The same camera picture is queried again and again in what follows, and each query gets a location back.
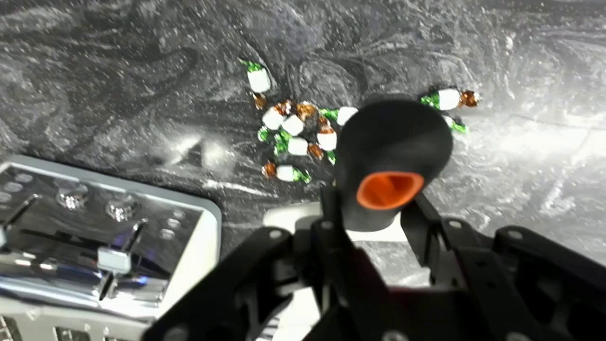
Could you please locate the candy white brown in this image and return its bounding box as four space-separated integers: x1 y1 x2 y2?
443 114 470 142

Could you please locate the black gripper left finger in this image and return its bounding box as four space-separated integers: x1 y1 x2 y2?
140 189 390 341

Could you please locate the candy white green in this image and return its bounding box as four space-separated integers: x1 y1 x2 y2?
261 163 310 184

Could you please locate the cream four-slot toaster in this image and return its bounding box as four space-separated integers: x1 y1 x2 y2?
0 155 221 341

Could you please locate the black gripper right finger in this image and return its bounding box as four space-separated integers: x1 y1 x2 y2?
399 195 606 341

